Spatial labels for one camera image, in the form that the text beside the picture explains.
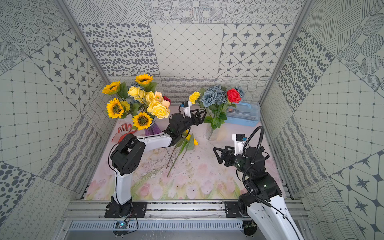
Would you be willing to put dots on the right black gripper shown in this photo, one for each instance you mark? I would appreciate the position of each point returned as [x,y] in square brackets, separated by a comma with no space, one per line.
[230,153]

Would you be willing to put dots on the purple ribbed vase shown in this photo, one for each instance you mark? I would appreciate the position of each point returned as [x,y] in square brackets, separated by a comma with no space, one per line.
[153,129]

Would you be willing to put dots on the left bouquet yellow flowers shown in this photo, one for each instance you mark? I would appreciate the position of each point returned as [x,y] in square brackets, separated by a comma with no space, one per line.
[140,101]

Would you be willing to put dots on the blue grey roses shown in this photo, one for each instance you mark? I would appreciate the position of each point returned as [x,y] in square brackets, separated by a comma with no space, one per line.
[217,95]

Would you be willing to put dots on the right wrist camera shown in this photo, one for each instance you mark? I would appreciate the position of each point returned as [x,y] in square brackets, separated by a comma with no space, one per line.
[239,143]

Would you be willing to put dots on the clear glass vase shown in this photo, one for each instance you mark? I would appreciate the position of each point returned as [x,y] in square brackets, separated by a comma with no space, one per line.
[211,133]

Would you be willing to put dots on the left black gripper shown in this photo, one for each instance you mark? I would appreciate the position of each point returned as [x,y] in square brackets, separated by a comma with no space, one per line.
[193,119]

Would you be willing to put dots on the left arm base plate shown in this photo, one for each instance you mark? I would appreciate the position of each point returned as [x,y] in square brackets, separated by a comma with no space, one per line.
[115,210]

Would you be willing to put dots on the blue plastic storage box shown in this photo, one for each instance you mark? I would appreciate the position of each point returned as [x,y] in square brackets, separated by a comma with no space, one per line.
[244,114]

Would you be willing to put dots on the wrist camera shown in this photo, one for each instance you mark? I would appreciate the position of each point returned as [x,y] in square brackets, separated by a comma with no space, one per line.
[186,108]
[239,143]

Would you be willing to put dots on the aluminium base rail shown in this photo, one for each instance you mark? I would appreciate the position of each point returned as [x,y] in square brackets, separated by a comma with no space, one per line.
[156,209]

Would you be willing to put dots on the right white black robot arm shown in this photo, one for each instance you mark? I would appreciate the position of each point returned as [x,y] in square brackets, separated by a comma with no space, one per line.
[263,201]

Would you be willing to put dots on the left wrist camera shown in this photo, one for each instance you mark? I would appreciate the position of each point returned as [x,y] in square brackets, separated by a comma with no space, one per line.
[186,108]

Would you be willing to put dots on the yellow carnation flower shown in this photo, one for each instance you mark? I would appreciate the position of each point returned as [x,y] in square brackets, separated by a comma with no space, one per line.
[198,99]

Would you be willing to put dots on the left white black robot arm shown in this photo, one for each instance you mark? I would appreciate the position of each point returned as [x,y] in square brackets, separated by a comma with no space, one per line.
[126,157]

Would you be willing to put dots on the red rose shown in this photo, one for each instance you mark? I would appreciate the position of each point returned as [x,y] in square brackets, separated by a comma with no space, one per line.
[234,96]

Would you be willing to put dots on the red white hand-shaped tool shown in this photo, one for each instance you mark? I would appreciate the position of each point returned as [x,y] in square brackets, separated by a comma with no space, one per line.
[123,130]

